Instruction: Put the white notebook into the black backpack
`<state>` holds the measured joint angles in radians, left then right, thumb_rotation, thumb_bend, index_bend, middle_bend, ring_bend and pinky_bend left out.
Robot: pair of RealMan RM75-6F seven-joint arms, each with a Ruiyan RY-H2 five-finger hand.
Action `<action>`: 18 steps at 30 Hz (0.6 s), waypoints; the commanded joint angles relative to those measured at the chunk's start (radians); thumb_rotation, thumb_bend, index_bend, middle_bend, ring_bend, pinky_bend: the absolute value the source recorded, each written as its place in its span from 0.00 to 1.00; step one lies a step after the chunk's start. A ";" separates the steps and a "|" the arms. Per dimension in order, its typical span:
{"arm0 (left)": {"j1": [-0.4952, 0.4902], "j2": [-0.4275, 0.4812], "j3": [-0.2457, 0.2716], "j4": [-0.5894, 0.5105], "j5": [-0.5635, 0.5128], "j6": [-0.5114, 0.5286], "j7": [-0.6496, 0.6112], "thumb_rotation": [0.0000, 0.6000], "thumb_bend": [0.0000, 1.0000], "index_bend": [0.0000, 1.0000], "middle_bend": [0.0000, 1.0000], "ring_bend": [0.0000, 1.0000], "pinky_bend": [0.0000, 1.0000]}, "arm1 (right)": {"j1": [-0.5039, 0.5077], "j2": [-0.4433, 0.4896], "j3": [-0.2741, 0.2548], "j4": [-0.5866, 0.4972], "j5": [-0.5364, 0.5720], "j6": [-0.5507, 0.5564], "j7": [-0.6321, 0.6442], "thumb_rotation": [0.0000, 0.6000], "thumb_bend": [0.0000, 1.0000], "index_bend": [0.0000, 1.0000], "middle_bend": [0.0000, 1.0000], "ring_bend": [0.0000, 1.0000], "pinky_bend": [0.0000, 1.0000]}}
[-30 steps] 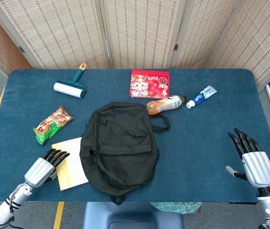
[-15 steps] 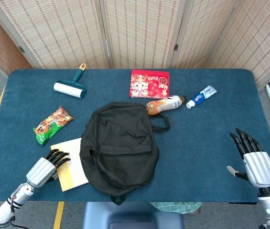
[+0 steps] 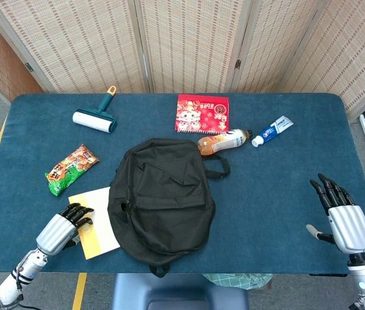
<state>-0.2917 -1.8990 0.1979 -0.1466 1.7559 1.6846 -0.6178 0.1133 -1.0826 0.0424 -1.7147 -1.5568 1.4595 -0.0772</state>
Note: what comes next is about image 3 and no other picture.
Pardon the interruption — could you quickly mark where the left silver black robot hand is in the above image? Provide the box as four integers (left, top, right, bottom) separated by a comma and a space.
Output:
36, 202, 95, 256

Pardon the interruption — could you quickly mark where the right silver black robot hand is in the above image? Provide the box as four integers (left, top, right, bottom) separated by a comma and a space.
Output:
306, 173, 365, 254

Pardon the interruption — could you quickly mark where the yellow notebook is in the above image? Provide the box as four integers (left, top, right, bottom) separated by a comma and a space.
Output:
68, 186, 121, 261

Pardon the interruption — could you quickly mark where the black backpack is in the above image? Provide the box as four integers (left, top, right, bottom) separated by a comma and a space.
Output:
107, 138, 231, 278

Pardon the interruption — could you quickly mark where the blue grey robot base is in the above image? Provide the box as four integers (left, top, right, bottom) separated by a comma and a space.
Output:
110, 273, 250, 310

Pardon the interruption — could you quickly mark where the orange green snack bag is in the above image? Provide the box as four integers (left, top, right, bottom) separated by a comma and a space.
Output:
45, 143, 100, 197

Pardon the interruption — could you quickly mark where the blue table cover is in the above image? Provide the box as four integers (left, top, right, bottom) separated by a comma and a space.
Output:
0, 92, 365, 275

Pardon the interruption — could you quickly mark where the blue white toothpaste tube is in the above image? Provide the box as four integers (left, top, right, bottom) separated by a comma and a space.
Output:
251, 115, 294, 149

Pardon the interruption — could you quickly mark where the green checked cloth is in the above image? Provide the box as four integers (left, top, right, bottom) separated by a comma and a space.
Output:
201, 273, 273, 291

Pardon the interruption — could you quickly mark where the orange drink plastic bottle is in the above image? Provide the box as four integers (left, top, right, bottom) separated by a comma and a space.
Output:
197, 128, 254, 156

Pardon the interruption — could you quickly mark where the bamboo folding screen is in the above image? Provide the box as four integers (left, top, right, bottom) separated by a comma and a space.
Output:
0, 0, 365, 122

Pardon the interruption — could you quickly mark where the teal handled white lint roller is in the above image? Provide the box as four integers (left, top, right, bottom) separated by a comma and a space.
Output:
72, 85, 118, 133

